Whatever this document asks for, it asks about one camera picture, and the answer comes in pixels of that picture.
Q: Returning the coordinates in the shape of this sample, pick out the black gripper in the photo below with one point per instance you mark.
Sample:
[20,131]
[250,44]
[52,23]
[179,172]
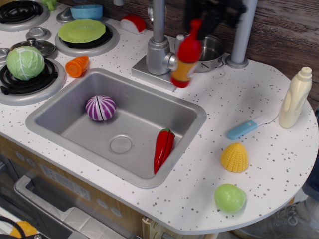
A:
[213,13]

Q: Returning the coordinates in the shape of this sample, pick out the red toy ketchup bottle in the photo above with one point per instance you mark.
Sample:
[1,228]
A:
[188,55]

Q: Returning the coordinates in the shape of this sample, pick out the cream plastic toy bottle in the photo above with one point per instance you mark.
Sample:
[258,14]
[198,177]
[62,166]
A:
[295,97]

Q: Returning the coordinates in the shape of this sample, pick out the silver toy sink basin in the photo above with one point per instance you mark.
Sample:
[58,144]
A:
[125,144]

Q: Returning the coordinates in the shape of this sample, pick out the small steel pot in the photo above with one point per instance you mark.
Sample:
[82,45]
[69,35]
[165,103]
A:
[213,50]

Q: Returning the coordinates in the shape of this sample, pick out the grey support pole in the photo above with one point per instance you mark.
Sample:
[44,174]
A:
[237,59]

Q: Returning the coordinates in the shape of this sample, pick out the silver toy faucet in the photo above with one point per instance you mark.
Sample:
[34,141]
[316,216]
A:
[159,61]

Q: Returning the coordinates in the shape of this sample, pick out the red white toy cheese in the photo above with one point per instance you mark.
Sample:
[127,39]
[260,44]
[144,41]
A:
[133,23]

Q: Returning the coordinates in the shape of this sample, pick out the back right stove burner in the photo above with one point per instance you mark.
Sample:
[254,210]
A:
[90,52]

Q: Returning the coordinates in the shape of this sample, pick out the stove burner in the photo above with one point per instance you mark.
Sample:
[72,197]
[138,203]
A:
[17,92]
[22,15]
[90,52]

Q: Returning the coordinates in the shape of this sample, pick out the blue toy bowl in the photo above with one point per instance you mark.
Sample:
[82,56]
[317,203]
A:
[92,11]

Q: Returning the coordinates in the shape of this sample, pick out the light green toy plate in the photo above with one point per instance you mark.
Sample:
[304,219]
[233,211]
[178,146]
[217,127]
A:
[82,31]

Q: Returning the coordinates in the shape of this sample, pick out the red toy chili pepper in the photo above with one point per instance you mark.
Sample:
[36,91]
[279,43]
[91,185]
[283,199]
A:
[163,148]

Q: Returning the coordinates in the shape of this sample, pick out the purple toy onion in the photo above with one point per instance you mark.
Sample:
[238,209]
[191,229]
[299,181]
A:
[100,108]

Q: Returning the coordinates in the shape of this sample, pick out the orange toy carrot piece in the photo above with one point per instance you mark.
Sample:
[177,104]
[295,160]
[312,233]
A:
[77,66]

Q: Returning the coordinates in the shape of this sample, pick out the yellow toy corn piece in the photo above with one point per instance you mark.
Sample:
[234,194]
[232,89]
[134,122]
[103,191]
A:
[235,158]

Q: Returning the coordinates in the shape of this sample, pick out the green toy vegetable top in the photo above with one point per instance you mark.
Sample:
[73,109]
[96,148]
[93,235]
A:
[50,4]

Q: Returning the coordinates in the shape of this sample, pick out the steel pot lid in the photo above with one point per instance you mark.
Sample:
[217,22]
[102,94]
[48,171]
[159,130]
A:
[46,48]

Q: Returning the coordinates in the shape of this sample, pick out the grey stove knob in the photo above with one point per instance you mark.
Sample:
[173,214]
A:
[38,33]

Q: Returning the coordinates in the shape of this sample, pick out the back left stove burner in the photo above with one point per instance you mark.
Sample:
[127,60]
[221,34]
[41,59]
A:
[22,15]

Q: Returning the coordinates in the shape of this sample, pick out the green toy cabbage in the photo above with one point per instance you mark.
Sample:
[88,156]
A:
[25,62]

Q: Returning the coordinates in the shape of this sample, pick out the green toy apple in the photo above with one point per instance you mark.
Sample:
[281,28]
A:
[229,198]

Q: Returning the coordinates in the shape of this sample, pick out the front left stove burner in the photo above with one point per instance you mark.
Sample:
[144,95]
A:
[17,92]

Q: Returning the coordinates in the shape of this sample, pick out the grey sneaker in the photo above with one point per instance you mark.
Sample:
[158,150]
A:
[290,222]

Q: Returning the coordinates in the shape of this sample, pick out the yellow toy in oven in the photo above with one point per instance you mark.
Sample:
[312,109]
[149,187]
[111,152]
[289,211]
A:
[27,228]

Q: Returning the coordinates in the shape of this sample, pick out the blue handled toy knife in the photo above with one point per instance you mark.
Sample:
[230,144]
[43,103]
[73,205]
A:
[252,125]

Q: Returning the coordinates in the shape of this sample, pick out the grey oven door handle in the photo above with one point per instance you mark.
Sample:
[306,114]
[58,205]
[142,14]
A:
[50,203]

